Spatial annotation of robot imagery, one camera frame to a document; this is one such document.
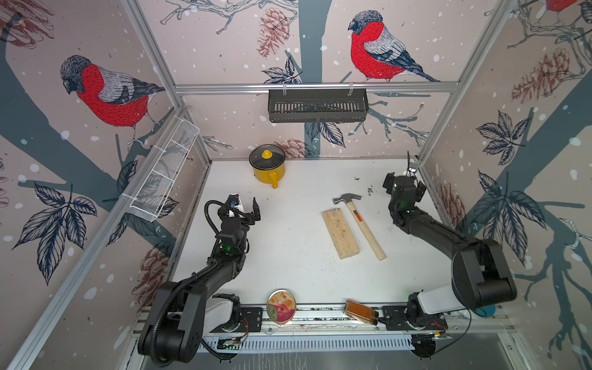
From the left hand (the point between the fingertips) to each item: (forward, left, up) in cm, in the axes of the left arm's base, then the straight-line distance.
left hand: (244, 195), depth 84 cm
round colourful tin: (-34, -15, -15) cm, 40 cm away
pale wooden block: (-8, -37, -15) cm, 41 cm away
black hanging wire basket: (+44, -29, +10) cm, 53 cm away
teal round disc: (-36, -78, -10) cm, 87 cm away
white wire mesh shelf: (+11, +34, +2) cm, 36 cm away
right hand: (+9, -62, +1) cm, 63 cm away
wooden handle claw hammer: (+11, -43, -18) cm, 48 cm away
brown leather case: (-36, -41, -14) cm, 56 cm away
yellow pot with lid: (+27, -5, -11) cm, 30 cm away
